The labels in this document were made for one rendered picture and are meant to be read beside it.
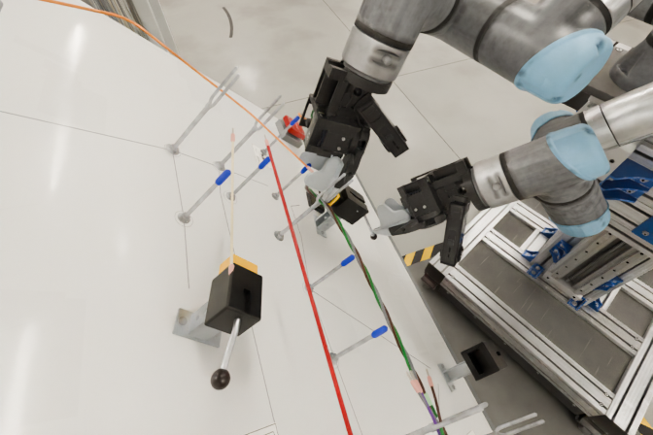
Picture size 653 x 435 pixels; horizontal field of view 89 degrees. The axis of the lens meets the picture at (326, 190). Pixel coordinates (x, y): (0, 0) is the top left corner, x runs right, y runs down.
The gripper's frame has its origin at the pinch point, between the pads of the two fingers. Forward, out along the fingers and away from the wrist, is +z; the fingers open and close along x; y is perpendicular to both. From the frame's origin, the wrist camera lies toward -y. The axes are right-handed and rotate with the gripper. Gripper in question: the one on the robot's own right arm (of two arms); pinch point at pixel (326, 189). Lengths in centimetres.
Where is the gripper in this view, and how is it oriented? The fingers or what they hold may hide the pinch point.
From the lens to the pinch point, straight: 54.4
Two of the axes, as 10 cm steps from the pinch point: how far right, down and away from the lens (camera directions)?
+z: -3.5, 7.4, 5.7
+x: 1.8, 6.6, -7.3
